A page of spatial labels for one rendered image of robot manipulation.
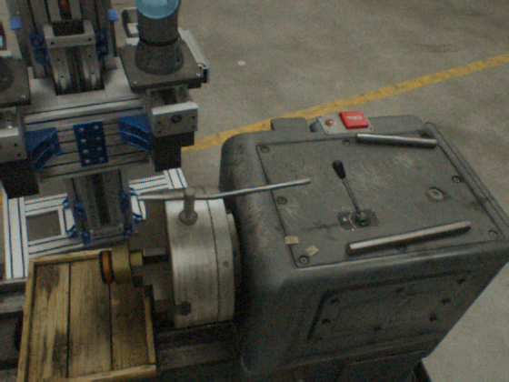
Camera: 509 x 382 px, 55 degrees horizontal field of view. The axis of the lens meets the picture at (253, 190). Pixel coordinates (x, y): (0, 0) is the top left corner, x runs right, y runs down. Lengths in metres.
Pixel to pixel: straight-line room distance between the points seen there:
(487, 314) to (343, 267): 1.79
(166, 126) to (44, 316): 0.62
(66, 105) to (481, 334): 2.06
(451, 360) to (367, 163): 1.47
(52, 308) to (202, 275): 0.48
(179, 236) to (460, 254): 0.57
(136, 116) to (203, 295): 0.75
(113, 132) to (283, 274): 0.88
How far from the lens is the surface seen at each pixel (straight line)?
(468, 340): 2.56
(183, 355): 1.26
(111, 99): 1.59
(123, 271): 1.10
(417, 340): 1.40
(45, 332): 1.31
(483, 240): 1.12
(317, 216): 1.02
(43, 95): 1.64
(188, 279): 0.99
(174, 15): 1.47
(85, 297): 1.34
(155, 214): 1.10
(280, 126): 1.21
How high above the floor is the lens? 2.01
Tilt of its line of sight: 46 degrees down
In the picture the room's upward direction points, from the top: 8 degrees clockwise
